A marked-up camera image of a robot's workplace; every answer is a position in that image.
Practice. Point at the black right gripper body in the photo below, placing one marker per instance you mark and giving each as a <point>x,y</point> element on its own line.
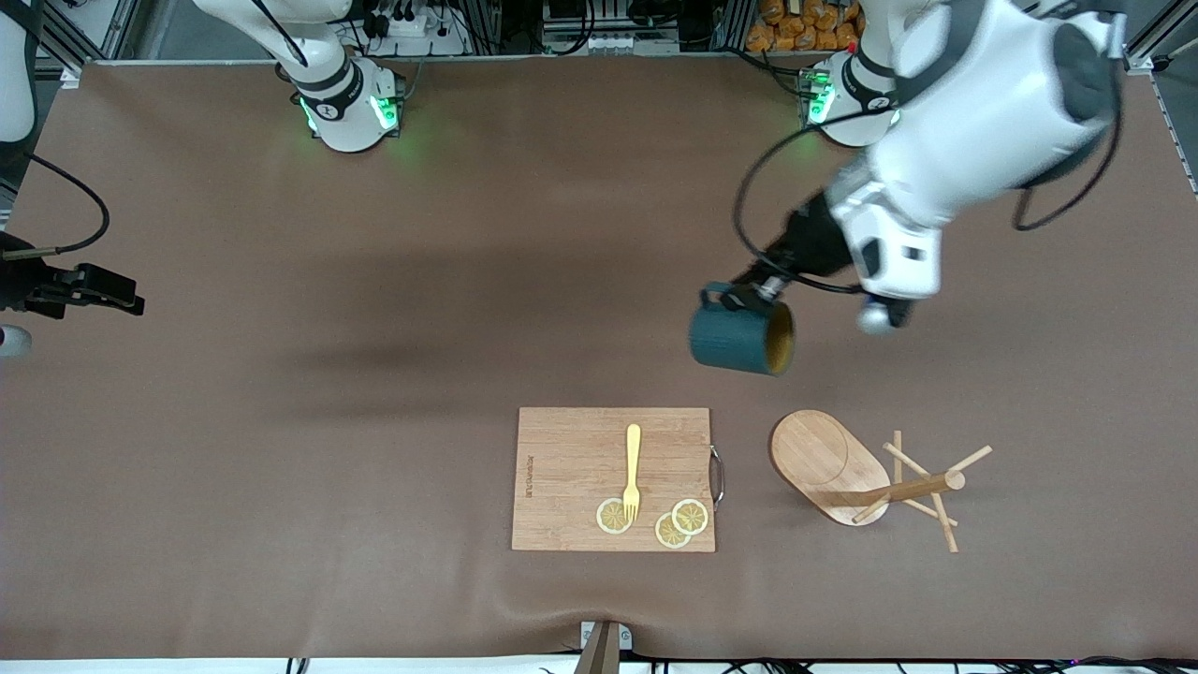
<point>21,282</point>

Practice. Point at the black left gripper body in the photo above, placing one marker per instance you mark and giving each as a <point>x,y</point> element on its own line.
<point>812,244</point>

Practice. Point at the teal cup yellow inside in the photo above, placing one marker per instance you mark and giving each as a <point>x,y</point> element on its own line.
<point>735,337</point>

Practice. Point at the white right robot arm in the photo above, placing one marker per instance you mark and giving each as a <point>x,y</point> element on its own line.
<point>346,112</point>

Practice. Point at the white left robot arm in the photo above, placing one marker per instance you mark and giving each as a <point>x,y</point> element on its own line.
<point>983,112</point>

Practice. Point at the wooden cup rack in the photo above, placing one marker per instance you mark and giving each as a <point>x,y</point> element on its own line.
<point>819,459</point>

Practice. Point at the orange packaged snacks pile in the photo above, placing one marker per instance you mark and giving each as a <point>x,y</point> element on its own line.
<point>796,33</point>

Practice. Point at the yellow plastic fork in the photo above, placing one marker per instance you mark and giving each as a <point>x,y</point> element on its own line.
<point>634,459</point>

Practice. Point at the lemon slice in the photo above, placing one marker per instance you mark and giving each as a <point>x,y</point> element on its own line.
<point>610,518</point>
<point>669,534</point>
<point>693,515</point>

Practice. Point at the brown table mat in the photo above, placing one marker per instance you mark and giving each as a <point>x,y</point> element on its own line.
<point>374,281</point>

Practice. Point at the white terminal strip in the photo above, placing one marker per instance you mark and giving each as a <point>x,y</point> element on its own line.
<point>608,42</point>

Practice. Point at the white power strip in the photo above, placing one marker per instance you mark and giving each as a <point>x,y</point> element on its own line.
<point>412,28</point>

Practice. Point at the aluminium frame post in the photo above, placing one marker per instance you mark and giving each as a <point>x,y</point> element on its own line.
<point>1156,47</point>
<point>61,47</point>

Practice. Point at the metal table edge bracket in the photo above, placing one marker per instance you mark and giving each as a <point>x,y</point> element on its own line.
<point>604,651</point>

